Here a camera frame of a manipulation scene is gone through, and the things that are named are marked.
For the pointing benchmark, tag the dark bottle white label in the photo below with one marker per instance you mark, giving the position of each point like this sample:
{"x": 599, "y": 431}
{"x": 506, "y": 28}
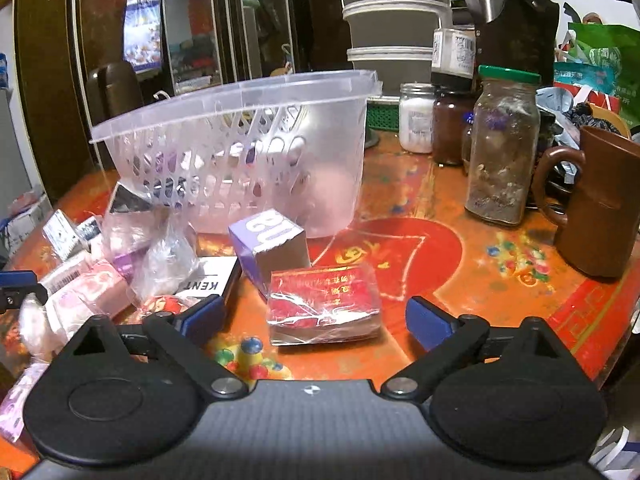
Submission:
{"x": 452, "y": 52}

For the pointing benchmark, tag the red cigarette pack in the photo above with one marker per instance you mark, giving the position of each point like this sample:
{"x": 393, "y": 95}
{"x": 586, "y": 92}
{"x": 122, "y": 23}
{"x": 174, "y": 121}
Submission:
{"x": 320, "y": 295}

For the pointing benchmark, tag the purple cardboard box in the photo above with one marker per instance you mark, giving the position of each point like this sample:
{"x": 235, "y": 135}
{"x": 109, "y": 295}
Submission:
{"x": 270, "y": 252}

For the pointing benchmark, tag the teal snack packet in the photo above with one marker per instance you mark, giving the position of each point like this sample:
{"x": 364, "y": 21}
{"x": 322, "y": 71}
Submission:
{"x": 582, "y": 79}

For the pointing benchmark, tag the blue hanging snack packet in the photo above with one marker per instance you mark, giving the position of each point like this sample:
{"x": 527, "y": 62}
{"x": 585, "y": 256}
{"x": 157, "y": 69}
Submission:
{"x": 142, "y": 30}

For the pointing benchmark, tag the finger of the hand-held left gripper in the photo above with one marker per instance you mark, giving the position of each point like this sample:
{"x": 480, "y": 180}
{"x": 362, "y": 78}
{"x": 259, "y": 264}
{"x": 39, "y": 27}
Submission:
{"x": 15, "y": 278}

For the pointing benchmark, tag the grey tiered storage tower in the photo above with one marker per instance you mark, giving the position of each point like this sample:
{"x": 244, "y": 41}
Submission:
{"x": 395, "y": 20}

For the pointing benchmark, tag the white powder glass jar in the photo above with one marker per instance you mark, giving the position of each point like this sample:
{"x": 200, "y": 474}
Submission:
{"x": 416, "y": 117}

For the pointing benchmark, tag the green shopping bag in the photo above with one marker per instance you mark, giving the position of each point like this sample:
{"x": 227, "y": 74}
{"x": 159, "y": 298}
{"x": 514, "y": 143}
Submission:
{"x": 612, "y": 55}

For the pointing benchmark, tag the tall glass jar green lid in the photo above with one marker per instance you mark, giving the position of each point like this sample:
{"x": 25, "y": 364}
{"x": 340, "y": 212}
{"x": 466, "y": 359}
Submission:
{"x": 502, "y": 150}

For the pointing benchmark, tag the clear plastic basket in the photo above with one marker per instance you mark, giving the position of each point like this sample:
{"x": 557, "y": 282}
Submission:
{"x": 325, "y": 160}

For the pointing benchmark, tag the grey crumpled plastic bag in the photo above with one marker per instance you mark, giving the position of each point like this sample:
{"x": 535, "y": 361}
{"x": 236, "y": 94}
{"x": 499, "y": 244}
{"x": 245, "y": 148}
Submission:
{"x": 555, "y": 102}

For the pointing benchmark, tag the red cartoon packet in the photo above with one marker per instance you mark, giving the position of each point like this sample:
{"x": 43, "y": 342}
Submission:
{"x": 167, "y": 305}

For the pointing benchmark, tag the pale pink packet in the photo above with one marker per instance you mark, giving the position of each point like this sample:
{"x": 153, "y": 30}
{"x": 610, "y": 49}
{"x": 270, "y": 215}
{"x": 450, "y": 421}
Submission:
{"x": 32, "y": 325}

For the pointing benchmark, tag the white box black print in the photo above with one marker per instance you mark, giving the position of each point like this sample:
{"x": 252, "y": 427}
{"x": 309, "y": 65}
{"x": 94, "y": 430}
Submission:
{"x": 210, "y": 271}

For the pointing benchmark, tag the white cartons beside table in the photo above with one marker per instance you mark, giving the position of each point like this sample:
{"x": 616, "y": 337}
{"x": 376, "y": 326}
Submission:
{"x": 22, "y": 222}

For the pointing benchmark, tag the brown ceramic mug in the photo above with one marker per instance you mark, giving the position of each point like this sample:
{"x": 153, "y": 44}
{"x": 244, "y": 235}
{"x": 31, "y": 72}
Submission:
{"x": 600, "y": 200}

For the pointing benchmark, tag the dark brown sauce jar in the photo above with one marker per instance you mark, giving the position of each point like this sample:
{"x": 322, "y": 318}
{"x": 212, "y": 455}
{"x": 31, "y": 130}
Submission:
{"x": 452, "y": 127}

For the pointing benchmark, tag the clear plastic bag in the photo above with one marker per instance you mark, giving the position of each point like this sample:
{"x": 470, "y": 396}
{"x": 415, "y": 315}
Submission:
{"x": 165, "y": 265}

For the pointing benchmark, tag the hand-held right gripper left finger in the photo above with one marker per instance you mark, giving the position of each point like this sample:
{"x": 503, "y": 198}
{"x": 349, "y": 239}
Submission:
{"x": 207, "y": 317}

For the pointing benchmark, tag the dark lacquer mirrored wardrobe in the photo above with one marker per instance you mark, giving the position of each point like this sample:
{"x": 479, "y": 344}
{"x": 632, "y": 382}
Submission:
{"x": 50, "y": 60}

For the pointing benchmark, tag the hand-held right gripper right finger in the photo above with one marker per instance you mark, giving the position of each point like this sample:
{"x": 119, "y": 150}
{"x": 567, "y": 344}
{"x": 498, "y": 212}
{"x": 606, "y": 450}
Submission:
{"x": 425, "y": 320}

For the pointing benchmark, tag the green plastic crate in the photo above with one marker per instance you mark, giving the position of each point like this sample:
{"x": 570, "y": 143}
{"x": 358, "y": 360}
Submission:
{"x": 382, "y": 116}

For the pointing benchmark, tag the black and white small box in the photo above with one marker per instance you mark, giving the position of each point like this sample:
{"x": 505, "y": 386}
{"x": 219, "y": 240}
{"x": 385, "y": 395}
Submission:
{"x": 65, "y": 234}

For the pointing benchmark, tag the silver foil packet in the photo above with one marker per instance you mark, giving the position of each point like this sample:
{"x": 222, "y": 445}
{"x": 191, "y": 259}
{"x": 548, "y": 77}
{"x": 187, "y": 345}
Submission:
{"x": 132, "y": 210}

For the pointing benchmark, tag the black steel electric kettle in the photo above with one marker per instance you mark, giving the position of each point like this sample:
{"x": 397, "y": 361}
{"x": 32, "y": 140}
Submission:
{"x": 520, "y": 30}

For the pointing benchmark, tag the pink red snack packet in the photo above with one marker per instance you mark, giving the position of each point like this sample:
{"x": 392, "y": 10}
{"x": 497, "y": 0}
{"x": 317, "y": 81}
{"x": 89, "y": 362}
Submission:
{"x": 95, "y": 285}

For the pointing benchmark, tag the pink patterned packet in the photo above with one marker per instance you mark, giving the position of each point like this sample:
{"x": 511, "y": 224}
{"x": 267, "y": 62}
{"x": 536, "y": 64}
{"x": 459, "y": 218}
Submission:
{"x": 17, "y": 400}

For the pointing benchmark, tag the dark brown thermos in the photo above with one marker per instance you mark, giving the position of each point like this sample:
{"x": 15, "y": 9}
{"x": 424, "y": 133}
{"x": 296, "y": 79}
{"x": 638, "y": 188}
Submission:
{"x": 112, "y": 92}

